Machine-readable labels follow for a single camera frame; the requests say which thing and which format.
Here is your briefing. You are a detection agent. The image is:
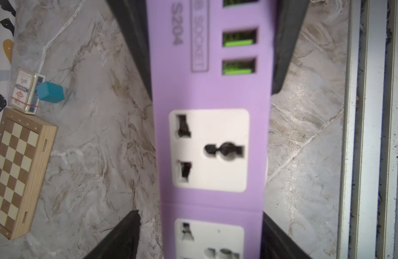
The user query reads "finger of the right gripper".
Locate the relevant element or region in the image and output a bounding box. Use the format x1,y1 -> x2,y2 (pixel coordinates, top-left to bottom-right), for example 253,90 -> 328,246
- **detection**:
84,210 -> 141,259
260,213 -> 311,259

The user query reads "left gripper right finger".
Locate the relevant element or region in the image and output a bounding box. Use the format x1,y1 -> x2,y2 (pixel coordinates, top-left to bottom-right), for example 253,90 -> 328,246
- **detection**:
272,0 -> 310,95

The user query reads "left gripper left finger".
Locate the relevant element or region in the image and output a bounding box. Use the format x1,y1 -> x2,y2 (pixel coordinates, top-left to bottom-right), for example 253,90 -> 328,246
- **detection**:
107,0 -> 152,97

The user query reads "purple power strip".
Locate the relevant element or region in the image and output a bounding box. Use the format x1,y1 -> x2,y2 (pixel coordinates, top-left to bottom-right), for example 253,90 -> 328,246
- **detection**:
147,1 -> 277,259

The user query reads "teal cube block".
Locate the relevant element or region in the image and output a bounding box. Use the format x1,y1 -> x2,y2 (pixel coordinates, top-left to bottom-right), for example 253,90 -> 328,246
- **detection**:
36,82 -> 65,103

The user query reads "playing card box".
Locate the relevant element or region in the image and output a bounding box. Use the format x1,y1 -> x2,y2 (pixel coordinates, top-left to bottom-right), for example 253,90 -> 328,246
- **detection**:
9,67 -> 46,115

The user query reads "wooden chess board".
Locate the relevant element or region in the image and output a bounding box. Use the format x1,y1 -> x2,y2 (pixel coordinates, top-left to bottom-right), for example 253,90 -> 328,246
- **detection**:
0,108 -> 58,240

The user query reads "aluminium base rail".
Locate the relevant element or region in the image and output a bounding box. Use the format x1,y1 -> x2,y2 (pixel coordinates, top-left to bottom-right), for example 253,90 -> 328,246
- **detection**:
337,1 -> 398,259

